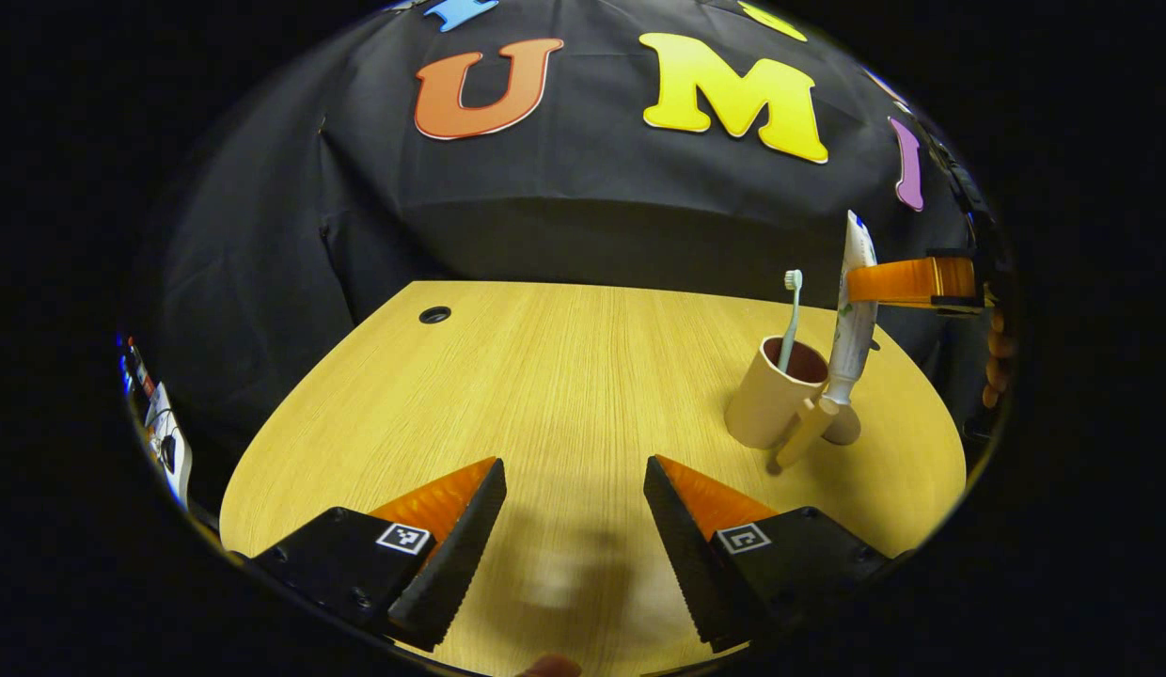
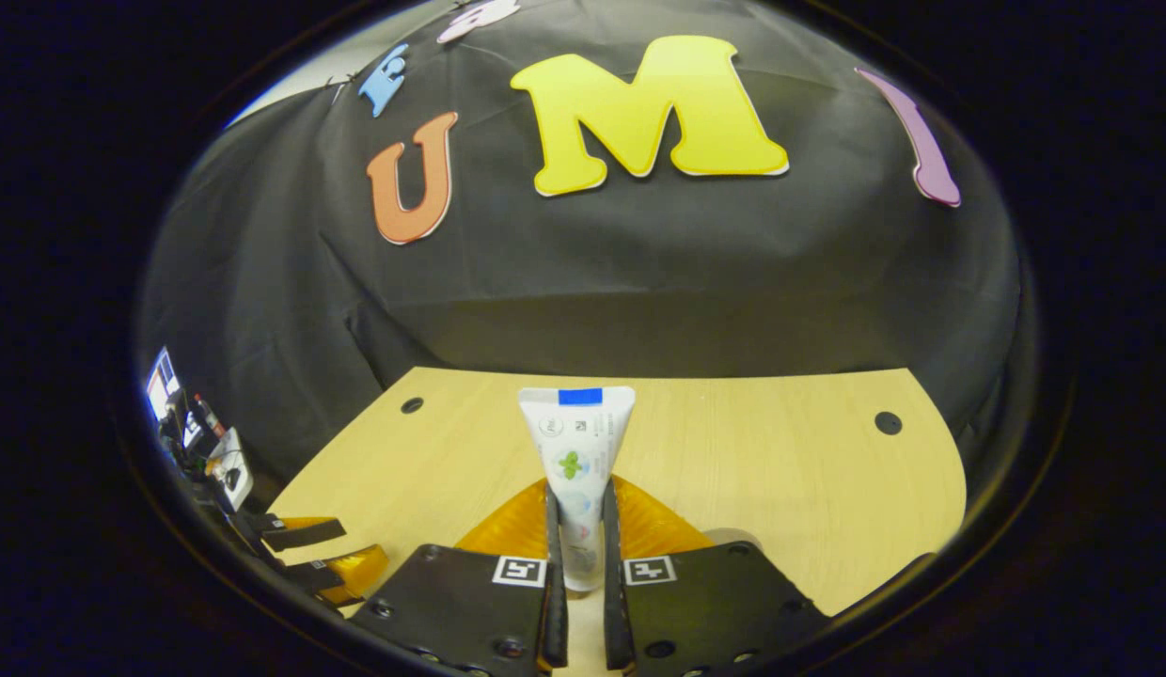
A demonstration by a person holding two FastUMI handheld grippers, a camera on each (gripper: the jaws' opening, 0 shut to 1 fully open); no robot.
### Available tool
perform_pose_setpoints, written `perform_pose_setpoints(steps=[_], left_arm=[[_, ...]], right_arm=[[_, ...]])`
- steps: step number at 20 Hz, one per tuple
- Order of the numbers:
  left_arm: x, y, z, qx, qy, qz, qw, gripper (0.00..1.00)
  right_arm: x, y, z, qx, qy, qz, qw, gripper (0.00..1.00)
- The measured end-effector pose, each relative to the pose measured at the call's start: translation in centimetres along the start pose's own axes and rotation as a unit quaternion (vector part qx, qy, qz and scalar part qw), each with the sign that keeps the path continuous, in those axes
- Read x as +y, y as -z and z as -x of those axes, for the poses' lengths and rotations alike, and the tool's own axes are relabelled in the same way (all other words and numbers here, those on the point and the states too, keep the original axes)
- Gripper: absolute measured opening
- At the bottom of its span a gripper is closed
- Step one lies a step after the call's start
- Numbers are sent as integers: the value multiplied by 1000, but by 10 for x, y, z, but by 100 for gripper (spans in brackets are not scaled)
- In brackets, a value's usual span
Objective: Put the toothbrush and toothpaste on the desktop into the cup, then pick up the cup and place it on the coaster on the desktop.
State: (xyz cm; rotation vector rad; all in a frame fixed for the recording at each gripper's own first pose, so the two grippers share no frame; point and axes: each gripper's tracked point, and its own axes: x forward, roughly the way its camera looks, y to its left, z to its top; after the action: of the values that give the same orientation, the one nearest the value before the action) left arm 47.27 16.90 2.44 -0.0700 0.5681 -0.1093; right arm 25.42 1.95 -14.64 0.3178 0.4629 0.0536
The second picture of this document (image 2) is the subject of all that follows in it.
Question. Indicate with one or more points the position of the black computer mouse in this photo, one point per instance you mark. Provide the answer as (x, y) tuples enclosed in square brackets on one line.
[(234, 478)]

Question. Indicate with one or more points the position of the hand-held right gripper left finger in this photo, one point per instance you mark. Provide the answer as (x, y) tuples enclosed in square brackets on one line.
[(555, 602)]

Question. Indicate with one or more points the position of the computer monitor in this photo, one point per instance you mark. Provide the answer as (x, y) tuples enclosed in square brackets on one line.
[(162, 381)]

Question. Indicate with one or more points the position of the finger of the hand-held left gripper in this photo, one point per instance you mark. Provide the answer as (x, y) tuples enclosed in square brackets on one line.
[(301, 534), (353, 569)]

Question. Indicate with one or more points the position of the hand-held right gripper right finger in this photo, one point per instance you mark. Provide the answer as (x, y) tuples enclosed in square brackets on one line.
[(616, 602)]

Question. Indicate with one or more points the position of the white side table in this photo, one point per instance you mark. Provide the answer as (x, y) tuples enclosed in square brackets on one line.
[(237, 456)]

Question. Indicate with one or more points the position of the white toothpaste tube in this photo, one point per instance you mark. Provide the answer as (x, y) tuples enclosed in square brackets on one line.
[(575, 451)]

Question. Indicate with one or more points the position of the small red bottle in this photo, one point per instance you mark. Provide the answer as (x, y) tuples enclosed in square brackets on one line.
[(210, 414)]

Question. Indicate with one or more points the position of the black backdrop cloth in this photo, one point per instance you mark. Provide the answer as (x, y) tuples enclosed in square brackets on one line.
[(639, 282)]

